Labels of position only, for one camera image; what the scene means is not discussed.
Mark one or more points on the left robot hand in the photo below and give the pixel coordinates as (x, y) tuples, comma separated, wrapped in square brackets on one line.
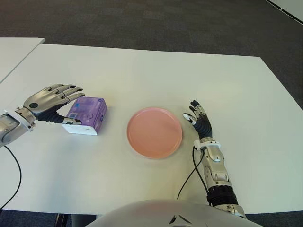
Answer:
[(45, 101)]

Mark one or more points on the grey robot torso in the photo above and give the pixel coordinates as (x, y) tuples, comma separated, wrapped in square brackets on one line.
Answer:
[(154, 212)]

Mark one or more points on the white table with grey edge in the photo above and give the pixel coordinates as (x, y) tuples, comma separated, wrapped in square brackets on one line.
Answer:
[(14, 54)]

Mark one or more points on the purple tissue paper pack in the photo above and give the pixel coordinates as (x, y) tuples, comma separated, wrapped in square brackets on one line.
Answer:
[(90, 111)]

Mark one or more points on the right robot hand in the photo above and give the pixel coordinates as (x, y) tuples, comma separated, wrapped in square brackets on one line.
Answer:
[(203, 127)]

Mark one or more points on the pink round plate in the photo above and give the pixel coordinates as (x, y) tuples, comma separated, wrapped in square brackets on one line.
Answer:
[(154, 132)]

